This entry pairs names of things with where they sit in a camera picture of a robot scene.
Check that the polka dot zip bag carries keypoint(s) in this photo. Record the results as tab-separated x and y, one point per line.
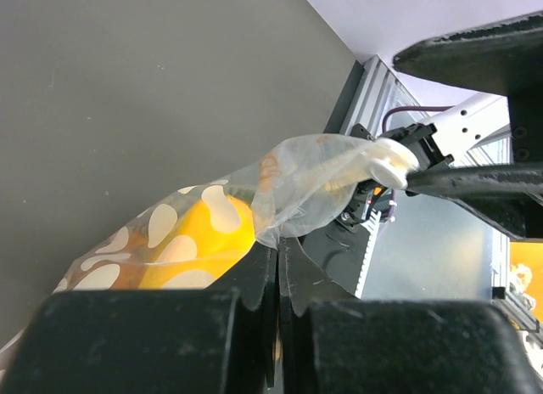
301	185

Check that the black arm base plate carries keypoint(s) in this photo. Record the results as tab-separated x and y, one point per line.
338	248

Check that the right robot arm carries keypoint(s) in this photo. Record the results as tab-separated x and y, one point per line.
484	154

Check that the yellow fake bell pepper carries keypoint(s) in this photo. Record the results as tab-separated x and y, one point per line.
203	246

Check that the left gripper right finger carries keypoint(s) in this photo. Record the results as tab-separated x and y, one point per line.
333	342

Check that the slotted cable duct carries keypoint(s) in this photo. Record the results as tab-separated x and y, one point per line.
372	227

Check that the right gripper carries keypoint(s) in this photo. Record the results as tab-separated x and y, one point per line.
503	58

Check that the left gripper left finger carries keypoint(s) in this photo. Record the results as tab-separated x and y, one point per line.
220	339

